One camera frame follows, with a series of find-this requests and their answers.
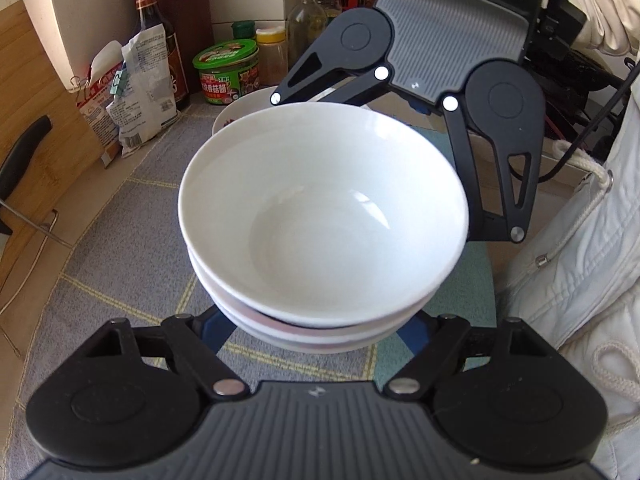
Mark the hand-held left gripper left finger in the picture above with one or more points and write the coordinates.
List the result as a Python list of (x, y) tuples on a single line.
[(215, 332)]

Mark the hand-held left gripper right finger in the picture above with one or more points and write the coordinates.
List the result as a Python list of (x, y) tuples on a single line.
[(417, 337)]

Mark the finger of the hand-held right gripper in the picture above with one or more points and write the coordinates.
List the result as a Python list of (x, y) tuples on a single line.
[(327, 76), (500, 225)]

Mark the plain white bowl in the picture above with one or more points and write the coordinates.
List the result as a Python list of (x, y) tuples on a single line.
[(350, 328)]

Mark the white bowl with pink flowers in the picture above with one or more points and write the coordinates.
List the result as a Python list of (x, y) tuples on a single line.
[(325, 347)]

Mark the white bowl with purple flowers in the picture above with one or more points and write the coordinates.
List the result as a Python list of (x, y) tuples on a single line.
[(325, 210)]

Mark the person's right hand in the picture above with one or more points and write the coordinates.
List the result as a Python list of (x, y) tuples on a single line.
[(615, 0)]

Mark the clear glass bottle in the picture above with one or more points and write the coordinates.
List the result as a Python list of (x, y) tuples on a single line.
[(305, 25)]

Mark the yellow-lidded jar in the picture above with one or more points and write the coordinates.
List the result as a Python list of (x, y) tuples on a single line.
[(271, 60)]

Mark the teal cloth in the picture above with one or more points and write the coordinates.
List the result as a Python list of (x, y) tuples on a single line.
[(465, 280)]

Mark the white jacket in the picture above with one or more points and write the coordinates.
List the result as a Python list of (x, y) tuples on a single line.
[(575, 285)]

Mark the green-capped jar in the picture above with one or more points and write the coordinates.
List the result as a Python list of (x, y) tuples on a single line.
[(243, 29)]

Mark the green-lidded tub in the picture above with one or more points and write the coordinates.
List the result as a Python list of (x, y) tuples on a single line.
[(225, 55)]

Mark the grey checked mat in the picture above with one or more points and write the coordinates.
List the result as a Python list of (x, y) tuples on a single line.
[(125, 240)]

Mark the dark object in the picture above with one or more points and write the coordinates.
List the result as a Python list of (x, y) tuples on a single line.
[(580, 85)]

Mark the white plastic bag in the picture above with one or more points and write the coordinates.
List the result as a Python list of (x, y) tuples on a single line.
[(145, 110)]

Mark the dark soy sauce bottle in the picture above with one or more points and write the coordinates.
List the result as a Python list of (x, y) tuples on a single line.
[(150, 10)]

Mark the green clip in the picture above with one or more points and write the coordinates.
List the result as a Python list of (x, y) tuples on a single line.
[(120, 84)]

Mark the red and white bag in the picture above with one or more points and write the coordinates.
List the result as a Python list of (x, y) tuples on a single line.
[(97, 105)]

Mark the black binder clip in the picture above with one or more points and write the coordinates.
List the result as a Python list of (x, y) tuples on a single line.
[(79, 82)]

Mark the bamboo cutting board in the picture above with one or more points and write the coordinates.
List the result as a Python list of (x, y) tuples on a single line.
[(45, 85)]

